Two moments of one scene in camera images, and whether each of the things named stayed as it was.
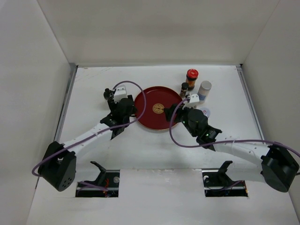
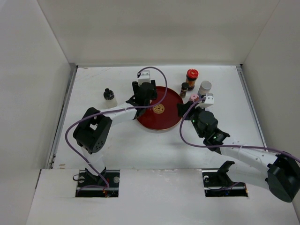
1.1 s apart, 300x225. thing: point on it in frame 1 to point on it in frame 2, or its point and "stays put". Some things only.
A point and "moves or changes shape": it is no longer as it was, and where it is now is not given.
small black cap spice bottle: x=184 y=86 stays put
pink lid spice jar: x=206 y=111 moves or changes shape
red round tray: x=158 y=98 stays put
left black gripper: x=113 y=105 to x=136 y=87
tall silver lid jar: x=204 y=90 stays put
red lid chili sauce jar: x=192 y=74 stays put
